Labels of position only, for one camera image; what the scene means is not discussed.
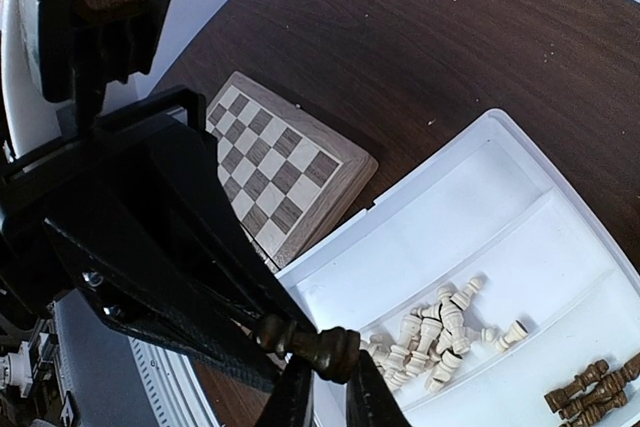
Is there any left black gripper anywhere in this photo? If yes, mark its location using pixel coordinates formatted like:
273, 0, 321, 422
1, 88, 316, 392

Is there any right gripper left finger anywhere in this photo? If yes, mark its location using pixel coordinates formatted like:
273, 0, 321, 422
254, 355, 313, 427

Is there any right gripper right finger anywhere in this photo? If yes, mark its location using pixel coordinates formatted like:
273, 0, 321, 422
346, 350, 411, 427

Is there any pile of white chess pieces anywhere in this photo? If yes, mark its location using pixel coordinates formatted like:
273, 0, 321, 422
360, 276, 529, 395

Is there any wooden chess board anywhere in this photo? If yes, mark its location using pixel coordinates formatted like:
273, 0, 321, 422
206, 72, 378, 272

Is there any pile of dark chess pieces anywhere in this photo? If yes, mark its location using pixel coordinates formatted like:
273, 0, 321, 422
544, 354, 639, 426

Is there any white divided plastic tray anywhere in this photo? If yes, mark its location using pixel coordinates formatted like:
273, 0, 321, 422
278, 109, 639, 426

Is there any front aluminium rail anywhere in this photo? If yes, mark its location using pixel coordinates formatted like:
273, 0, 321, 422
52, 291, 219, 426

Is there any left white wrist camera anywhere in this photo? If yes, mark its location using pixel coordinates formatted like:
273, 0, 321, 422
24, 0, 171, 130

